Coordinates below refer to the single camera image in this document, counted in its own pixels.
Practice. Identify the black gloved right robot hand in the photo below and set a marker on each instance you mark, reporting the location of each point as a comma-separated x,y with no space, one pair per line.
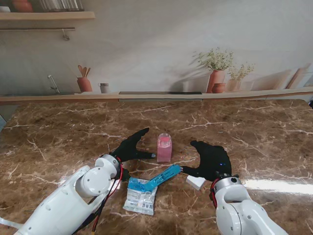
215,161

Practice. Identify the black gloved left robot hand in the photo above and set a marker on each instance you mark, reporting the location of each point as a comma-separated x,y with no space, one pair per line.
128,149

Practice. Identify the white square bottle cap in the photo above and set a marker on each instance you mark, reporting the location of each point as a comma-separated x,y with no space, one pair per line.
195,184

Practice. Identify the pink seasoning bottle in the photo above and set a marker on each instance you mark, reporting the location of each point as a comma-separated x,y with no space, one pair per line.
164,151

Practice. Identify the blue plastic bag clip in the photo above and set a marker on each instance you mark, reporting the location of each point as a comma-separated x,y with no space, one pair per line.
163,176

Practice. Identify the blue white seasoning bag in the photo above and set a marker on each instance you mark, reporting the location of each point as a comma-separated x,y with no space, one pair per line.
140,200

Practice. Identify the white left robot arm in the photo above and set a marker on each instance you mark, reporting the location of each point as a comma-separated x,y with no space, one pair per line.
68,205

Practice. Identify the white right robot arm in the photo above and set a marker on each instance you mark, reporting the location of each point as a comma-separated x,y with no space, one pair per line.
239,213

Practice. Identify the small round terracotta pot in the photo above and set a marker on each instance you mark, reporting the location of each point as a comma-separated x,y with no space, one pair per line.
218,88

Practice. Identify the terracotta utensil pot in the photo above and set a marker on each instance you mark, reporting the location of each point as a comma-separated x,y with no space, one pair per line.
84,84

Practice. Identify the pale vase with flowers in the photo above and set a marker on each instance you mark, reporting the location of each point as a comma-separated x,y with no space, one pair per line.
236,83

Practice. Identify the terracotta vase with flowers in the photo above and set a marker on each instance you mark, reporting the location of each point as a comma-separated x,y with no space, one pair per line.
215,78

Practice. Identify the metal faucet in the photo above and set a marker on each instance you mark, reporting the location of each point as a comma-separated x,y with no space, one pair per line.
54,84

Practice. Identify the row of glass jars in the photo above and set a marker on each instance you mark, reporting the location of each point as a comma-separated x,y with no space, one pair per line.
61,5

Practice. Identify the terracotta jar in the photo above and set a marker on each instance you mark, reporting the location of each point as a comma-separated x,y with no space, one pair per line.
23,5

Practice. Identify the white bowl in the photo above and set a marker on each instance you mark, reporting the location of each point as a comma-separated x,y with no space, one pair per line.
4,9

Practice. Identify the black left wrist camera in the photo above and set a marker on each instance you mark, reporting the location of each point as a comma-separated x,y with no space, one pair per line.
125,175

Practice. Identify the metal hanging rail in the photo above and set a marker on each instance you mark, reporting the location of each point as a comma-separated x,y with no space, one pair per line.
36,29

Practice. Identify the wooden wall shelf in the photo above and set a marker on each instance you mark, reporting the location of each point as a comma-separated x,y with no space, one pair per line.
49,16

